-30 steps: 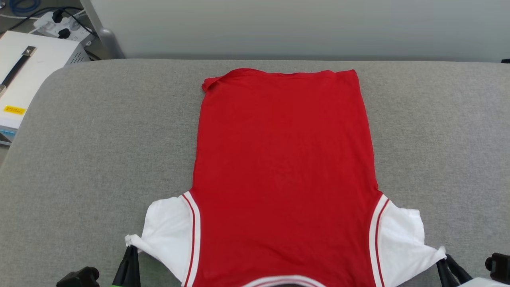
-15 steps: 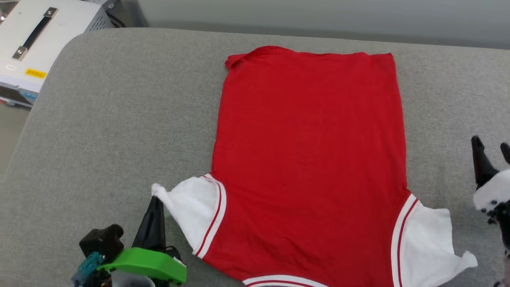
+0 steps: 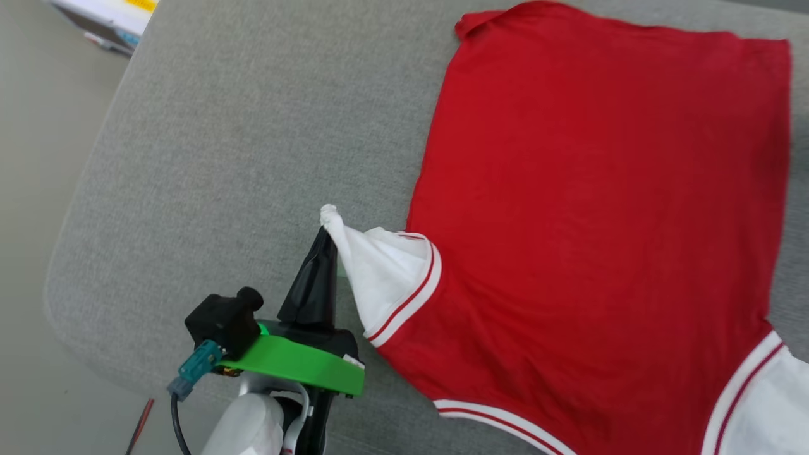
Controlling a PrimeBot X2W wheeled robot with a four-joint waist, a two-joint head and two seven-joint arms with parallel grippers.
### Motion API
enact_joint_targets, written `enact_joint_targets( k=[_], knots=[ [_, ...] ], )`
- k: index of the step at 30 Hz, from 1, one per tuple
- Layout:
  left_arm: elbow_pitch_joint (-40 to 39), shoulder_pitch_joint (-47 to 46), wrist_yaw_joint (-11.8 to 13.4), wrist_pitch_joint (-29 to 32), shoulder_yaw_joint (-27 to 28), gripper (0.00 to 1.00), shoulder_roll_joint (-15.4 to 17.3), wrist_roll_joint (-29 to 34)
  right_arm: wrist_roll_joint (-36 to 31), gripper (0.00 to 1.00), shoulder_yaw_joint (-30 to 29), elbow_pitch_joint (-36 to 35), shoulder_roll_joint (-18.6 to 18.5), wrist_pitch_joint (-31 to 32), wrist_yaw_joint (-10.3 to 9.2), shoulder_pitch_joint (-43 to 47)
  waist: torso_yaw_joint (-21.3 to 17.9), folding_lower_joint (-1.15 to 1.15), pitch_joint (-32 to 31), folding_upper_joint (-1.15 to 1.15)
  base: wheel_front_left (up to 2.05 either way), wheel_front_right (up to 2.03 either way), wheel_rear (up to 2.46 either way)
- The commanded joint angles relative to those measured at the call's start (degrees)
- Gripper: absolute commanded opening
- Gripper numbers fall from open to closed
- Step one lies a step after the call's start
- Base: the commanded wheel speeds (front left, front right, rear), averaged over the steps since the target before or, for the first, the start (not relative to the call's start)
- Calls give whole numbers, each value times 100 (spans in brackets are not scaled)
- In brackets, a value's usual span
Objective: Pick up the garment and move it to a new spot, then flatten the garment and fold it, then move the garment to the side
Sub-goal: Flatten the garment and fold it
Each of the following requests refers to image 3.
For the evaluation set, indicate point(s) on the grey fabric sofa cushion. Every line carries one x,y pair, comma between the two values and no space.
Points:
240,158

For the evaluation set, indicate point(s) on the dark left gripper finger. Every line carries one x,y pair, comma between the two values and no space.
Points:
334,291
310,291

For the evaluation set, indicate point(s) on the white equipment box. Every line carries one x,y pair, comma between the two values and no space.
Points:
107,19

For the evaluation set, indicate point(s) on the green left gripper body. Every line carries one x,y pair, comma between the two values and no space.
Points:
297,363

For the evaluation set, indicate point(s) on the red and white t-shirt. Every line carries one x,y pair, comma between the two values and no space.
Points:
600,221

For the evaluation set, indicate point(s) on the yellow warning label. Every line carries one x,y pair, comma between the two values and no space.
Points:
142,4

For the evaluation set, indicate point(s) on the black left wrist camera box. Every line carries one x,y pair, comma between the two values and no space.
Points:
221,319

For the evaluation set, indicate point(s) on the thin red rod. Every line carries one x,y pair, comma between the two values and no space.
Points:
139,430

